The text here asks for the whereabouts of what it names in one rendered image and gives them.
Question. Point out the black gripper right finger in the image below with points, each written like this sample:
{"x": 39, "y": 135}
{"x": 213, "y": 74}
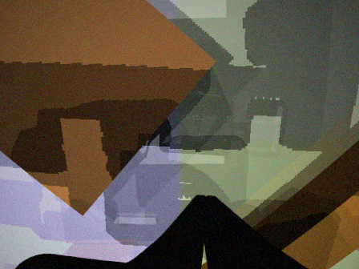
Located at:
{"x": 230, "y": 243}

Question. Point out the yellow and orange long bar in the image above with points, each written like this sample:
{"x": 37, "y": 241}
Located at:
{"x": 319, "y": 225}

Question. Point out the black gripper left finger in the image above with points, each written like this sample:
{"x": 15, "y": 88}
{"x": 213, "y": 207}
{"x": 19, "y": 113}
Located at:
{"x": 181, "y": 246}

